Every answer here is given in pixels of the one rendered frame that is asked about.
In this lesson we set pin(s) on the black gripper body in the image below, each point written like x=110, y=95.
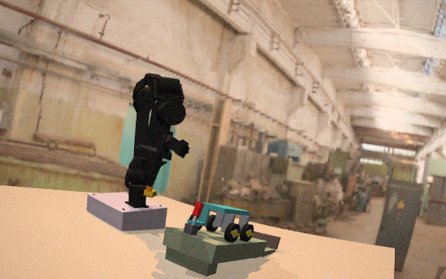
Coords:
x=151, y=149

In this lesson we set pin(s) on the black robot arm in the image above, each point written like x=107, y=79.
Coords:
x=168, y=110

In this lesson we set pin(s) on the red-headed pin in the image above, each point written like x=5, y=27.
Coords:
x=197, y=210

